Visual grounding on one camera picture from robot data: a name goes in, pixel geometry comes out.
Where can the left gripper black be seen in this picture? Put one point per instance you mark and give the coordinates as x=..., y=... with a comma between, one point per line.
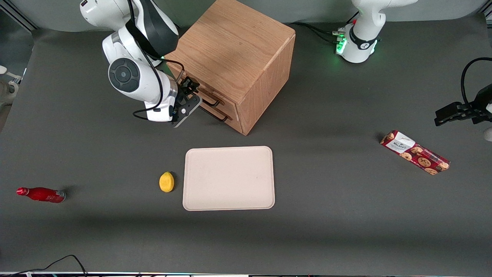
x=468, y=111

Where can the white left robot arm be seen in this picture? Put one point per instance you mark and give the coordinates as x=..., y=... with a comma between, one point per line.
x=359, y=50

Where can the dark grey wrist camera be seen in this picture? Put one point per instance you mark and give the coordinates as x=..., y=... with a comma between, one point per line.
x=188, y=111

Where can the aluminium frame profile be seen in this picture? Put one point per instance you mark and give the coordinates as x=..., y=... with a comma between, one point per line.
x=23, y=21
x=487, y=13

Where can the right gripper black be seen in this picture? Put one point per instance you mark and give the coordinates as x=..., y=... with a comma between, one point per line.
x=188, y=86

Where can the oak wooden drawer cabinet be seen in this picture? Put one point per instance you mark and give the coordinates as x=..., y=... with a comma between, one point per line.
x=230, y=46

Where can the yellow lemon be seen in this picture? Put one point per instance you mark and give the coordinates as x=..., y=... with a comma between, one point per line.
x=166, y=182

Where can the dark grey table mat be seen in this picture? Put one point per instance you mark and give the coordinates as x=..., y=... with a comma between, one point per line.
x=346, y=231

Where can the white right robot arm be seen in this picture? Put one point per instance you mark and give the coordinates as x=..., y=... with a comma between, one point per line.
x=146, y=82

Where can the red bottle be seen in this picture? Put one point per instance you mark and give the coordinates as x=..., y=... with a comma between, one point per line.
x=42, y=194

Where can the red tartan cookie box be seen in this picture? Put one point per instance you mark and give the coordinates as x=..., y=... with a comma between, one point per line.
x=415, y=152

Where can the beige rectangular tray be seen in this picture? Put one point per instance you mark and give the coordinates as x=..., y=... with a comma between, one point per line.
x=230, y=179

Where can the white beige stand fixture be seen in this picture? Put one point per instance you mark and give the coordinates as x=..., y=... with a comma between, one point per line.
x=7, y=92

